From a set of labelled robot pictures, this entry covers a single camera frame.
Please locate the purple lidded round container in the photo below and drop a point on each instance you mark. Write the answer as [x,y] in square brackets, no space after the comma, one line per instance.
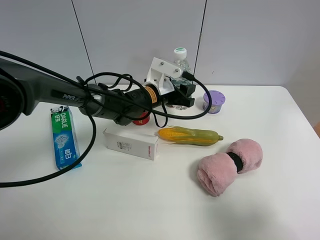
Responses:
[217,98]

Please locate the green blue toothpaste box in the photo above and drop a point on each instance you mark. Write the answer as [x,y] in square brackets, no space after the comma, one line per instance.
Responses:
[66,150]

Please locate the white rectangular carton box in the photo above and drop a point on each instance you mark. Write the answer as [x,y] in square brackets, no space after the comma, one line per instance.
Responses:
[132,143]

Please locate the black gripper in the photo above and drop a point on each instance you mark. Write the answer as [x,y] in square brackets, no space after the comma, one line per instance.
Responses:
[171,98]

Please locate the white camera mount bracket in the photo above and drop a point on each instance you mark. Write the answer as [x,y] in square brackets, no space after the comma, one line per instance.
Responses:
[159,75]

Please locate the red herbal tea can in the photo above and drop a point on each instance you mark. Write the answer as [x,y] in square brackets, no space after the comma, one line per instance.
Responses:
[142,121]

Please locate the rolled pink fluffy towel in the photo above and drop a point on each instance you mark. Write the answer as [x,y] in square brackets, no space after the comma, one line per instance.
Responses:
[217,172]

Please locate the clear plastic water bottle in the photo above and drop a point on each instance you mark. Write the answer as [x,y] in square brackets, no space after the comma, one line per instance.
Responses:
[180,58]

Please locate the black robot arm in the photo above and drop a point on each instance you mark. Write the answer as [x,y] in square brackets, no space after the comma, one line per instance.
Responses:
[24,84]

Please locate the toy corn cob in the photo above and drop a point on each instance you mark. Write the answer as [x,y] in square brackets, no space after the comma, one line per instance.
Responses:
[188,136]

